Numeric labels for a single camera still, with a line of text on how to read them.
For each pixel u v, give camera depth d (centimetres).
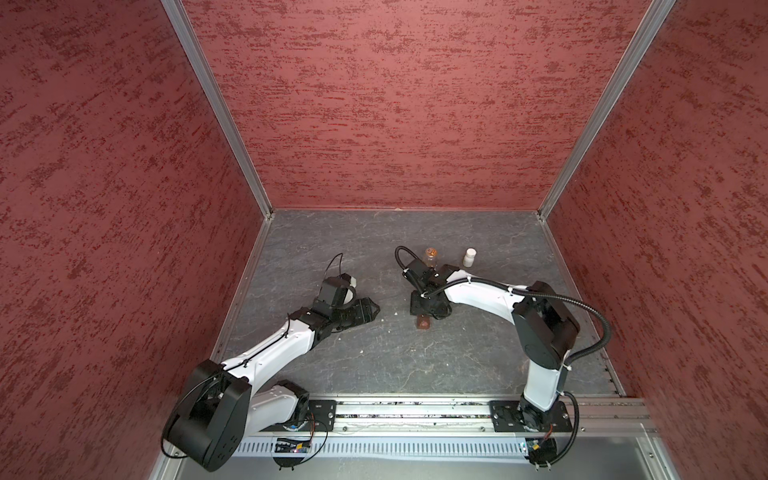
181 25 73
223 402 40
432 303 77
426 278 72
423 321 89
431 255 97
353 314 76
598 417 76
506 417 74
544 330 49
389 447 71
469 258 102
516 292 52
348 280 81
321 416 75
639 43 76
